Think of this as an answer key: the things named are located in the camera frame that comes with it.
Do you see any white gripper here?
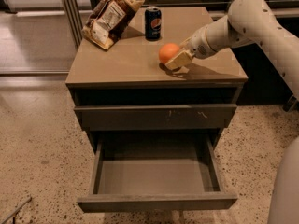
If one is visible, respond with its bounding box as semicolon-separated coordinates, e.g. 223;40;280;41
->
165;16;233;70

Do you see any orange fruit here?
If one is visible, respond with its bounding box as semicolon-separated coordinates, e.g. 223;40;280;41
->
159;43;180;64

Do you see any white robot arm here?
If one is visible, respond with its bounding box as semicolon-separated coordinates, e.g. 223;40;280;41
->
165;0;299;224

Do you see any grey drawer cabinet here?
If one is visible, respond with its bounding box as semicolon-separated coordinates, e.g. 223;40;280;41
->
64;7;249;214

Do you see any blue Pepsi can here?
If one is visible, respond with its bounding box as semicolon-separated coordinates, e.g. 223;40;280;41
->
145;6;162;41

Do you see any brown chip bag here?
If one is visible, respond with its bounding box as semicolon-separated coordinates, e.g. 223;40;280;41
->
82;0;145;50

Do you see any dark object on floor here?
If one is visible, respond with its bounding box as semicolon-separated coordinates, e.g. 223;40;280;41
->
282;95;298;112

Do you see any metal rod on floor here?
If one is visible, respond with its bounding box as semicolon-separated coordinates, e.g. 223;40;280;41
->
0;196;32;224

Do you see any metal window frame post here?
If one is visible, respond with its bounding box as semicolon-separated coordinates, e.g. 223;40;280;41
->
61;0;82;49

